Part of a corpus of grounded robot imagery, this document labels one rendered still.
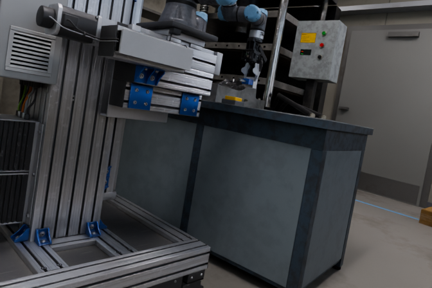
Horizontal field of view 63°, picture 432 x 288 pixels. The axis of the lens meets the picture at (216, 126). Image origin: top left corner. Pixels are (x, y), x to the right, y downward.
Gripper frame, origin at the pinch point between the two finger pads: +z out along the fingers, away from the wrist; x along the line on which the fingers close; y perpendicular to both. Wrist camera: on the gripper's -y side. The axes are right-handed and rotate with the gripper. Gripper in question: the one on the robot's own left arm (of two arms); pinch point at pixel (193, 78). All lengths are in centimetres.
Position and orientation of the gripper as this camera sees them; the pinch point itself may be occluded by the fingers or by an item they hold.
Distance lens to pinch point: 193.7
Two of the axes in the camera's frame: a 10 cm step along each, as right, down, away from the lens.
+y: -6.1, -0.5, -7.9
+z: -1.6, 9.9, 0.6
